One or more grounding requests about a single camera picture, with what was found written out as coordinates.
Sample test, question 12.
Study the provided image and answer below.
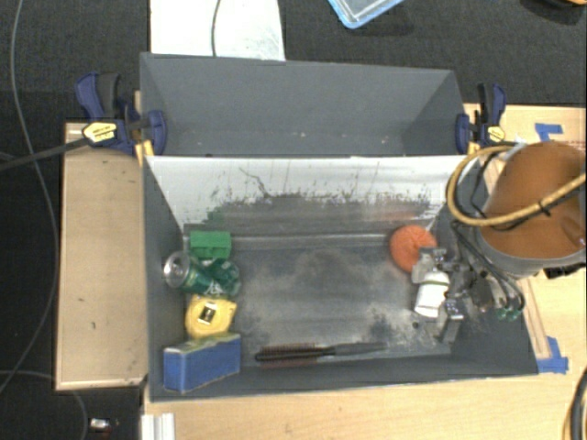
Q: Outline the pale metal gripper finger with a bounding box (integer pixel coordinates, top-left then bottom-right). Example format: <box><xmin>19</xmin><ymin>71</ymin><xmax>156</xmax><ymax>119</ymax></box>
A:
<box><xmin>435</xmin><ymin>298</ymin><xmax>467</xmax><ymax>344</ymax></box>
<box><xmin>411</xmin><ymin>247</ymin><xmax>449</xmax><ymax>286</ymax></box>

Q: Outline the small white bottle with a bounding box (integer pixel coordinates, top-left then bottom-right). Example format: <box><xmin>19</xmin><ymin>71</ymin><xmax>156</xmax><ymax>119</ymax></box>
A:
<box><xmin>414</xmin><ymin>270</ymin><xmax>451</xmax><ymax>320</ymax></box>

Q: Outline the orange ball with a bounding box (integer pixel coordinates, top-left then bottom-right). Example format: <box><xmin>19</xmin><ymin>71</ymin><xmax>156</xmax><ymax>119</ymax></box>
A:
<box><xmin>389</xmin><ymin>225</ymin><xmax>438</xmax><ymax>274</ymax></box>

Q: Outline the grey metal bin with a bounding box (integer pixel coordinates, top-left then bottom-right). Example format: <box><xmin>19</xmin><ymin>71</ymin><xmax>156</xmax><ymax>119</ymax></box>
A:
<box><xmin>138</xmin><ymin>51</ymin><xmax>540</xmax><ymax>402</ymax></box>

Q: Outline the green block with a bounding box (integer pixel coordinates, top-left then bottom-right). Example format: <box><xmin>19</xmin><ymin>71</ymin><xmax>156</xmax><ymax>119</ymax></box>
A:
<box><xmin>188</xmin><ymin>230</ymin><xmax>233</xmax><ymax>259</ymax></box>

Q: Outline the yellow tape measure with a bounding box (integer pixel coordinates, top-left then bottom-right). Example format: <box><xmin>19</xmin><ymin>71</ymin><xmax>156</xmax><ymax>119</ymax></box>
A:
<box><xmin>184</xmin><ymin>293</ymin><xmax>238</xmax><ymax>340</ymax></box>

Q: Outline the green drink can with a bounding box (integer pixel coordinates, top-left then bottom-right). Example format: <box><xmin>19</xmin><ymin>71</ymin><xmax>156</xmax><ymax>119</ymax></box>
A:
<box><xmin>163</xmin><ymin>250</ymin><xmax>243</xmax><ymax>299</ymax></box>

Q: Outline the blue sponge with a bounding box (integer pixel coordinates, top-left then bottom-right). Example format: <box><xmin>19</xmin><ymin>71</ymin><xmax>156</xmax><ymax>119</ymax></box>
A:
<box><xmin>162</xmin><ymin>333</ymin><xmax>243</xmax><ymax>394</ymax></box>

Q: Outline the pale wood board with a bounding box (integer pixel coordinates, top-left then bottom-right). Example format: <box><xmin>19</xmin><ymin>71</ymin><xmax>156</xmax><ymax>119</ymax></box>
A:
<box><xmin>54</xmin><ymin>121</ymin><xmax>150</xmax><ymax>391</ymax></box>

